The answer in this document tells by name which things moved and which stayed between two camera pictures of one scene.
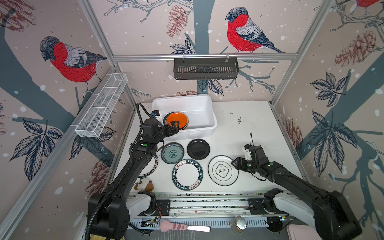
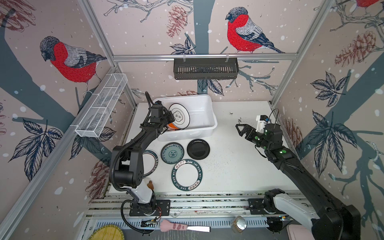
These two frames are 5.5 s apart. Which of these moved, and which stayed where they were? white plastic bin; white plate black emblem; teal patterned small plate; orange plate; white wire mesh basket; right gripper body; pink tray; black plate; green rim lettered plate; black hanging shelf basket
Moved: white plate black emblem; orange plate; right gripper body
Stayed: black plate; teal patterned small plate; white plastic bin; green rim lettered plate; pink tray; black hanging shelf basket; white wire mesh basket
